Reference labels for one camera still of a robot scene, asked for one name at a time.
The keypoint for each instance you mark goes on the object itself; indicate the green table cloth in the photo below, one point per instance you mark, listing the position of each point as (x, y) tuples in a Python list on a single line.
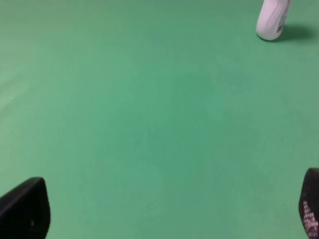
[(160, 119)]

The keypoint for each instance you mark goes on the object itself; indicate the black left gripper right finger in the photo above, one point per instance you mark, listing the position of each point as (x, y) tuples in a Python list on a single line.
[(309, 203)]

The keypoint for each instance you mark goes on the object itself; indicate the white curvy bottle black cap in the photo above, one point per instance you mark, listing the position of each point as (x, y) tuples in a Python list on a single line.
[(272, 18)]

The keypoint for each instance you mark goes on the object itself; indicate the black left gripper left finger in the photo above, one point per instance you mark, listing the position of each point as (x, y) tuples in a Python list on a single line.
[(25, 211)]

